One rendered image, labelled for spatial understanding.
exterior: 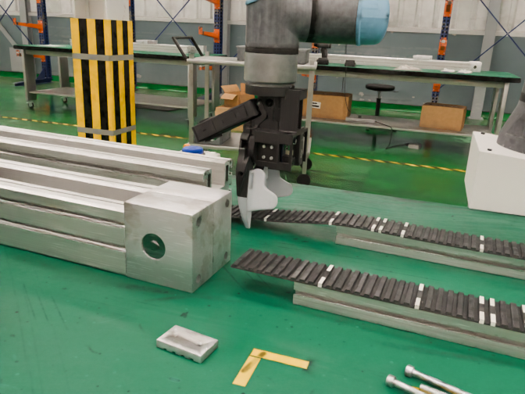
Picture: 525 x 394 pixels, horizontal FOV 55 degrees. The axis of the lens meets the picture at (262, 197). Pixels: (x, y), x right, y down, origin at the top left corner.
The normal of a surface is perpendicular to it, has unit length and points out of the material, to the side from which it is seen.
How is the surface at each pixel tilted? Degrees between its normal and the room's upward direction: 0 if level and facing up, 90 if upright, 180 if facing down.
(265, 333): 0
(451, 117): 90
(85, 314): 0
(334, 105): 89
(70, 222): 90
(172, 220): 90
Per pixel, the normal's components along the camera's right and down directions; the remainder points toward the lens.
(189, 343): 0.04, -0.95
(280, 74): 0.41, 0.30
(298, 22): 0.07, 0.58
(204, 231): 0.92, 0.15
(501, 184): -0.32, 0.28
